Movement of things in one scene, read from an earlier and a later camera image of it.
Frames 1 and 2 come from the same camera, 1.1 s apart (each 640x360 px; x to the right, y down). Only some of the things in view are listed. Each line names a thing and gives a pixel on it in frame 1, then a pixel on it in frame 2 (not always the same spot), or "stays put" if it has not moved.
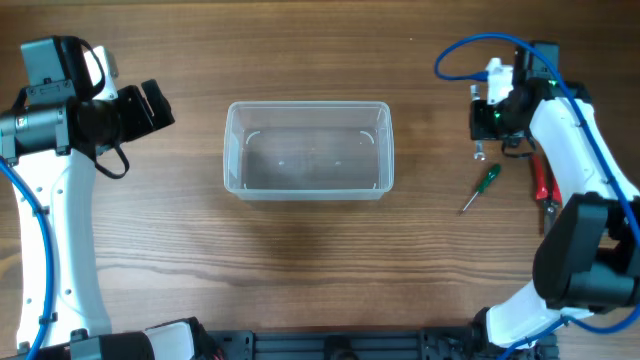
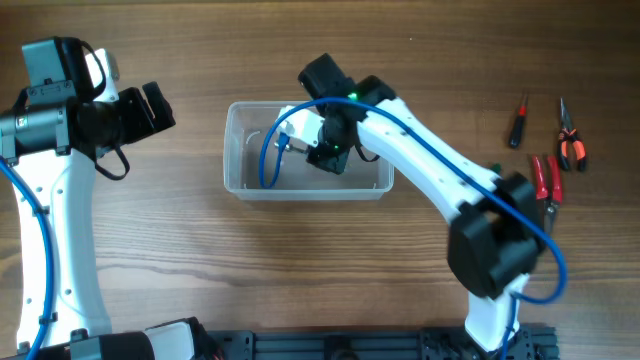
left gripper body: (129, 117) stays put
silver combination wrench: (475, 96) to (290, 146)
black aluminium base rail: (435, 343) stays put
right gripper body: (493, 122) to (333, 150)
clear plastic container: (308, 150) stays put
